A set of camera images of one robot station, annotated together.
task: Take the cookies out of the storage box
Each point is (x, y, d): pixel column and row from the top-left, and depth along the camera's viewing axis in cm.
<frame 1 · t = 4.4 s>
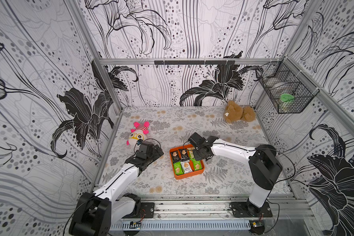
left hand: (159, 155, 87), fingers open
right hand: (199, 153, 91), fingers closed
pink white plush toy: (137, 132, 97), point 7 cm above the table
orange storage box: (180, 176, 84), point 2 cm above the table
brown teddy bear: (233, 112, 106), point 9 cm above the table
black cookie packet left: (175, 157, 90), point 4 cm above the table
black cookie packet right: (184, 155, 92), point 3 cm above the table
green cookie packet top: (197, 165, 88), point 3 cm above the table
green cookie packet bottom-left: (178, 168, 86), point 4 cm above the table
white cookie packet: (186, 166, 87), point 3 cm above the table

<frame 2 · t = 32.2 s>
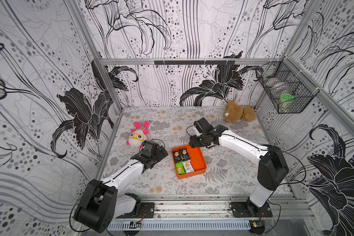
left hand: (164, 157, 89), fingers open
right hand: (195, 141, 87), fingers open
orange storage box: (197, 160, 92), on the table
black cookie packet left: (178, 156, 91), point 3 cm above the table
green cookie packet bottom-left: (180, 167, 86), point 4 cm above the table
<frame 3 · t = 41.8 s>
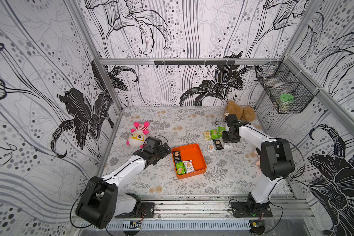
left hand: (168, 154, 88), fingers open
right hand: (229, 137, 97), fingers open
black cookie packet right: (218, 144, 98), point 2 cm above the table
white cookie packet: (211, 147, 97), on the table
yellow cookie packet: (207, 134, 103), point 2 cm above the table
green cookie packet bottom-right: (221, 130, 106), on the table
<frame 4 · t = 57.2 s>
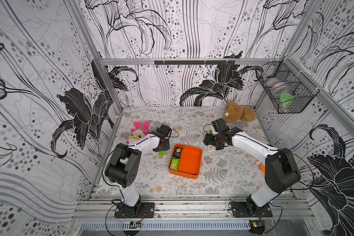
left hand: (164, 149, 95), fingers open
right hand: (209, 140, 91), fingers open
orange storage box: (186, 161, 90), point 2 cm above the table
black cookie packet left: (177, 152, 92), point 3 cm above the table
green cookie packet bottom-left: (174, 164, 88), point 3 cm above the table
green cookie packet hidden: (162, 153, 92), point 3 cm above the table
